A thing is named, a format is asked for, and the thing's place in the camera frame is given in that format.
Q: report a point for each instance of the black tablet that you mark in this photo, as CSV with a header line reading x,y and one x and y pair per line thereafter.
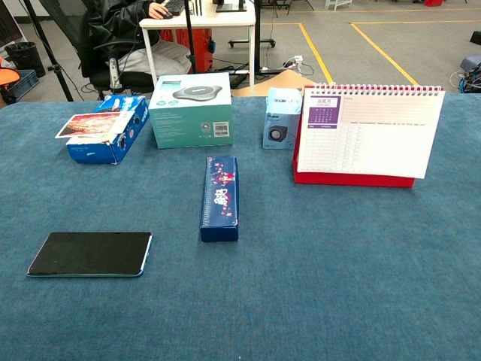
x,y
90,253

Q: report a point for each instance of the long dark blue box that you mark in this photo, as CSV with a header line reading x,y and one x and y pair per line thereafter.
x,y
220,195

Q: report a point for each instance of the small light blue speaker box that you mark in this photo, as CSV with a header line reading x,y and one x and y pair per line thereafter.
x,y
280,120

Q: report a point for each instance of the blue table cloth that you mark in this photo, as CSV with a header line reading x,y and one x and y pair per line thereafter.
x,y
240,263

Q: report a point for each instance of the teal speakerphone box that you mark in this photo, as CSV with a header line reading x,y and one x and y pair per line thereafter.
x,y
191,113

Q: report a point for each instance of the cardboard sheet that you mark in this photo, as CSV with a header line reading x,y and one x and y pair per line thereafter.
x,y
278,80

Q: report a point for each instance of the white power strip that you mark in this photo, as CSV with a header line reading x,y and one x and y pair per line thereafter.
x,y
297,59

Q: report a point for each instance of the blue cookie box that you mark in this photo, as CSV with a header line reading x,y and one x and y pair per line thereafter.
x,y
112,133

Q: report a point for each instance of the red desk calendar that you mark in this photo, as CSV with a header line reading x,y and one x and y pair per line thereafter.
x,y
370,135

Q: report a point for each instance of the black rolling stand base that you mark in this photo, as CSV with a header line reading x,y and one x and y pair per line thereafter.
x,y
252,42

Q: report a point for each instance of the red cabinet under desk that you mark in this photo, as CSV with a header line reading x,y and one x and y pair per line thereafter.
x,y
191,47

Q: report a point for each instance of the white desk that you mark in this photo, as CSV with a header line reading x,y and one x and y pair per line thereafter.
x,y
210,20

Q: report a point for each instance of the black office chair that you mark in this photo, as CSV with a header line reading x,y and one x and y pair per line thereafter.
x,y
109,77

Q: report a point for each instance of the black monitor stand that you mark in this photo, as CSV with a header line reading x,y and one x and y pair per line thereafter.
x,y
232,5

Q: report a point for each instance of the black keyboard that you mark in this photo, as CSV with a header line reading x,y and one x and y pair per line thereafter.
x,y
175,6

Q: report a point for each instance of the seated person in black jacket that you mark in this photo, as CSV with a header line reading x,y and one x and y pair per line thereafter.
x,y
124,34

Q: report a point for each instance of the black tripod stand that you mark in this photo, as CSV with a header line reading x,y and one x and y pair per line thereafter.
x,y
49,52

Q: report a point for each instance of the blue plastic crate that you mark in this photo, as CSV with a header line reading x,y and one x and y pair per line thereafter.
x,y
23,83

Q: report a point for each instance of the black waste bin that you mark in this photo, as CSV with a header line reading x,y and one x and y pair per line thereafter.
x,y
27,56

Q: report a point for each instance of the orange object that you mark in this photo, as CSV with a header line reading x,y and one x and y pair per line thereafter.
x,y
8,75

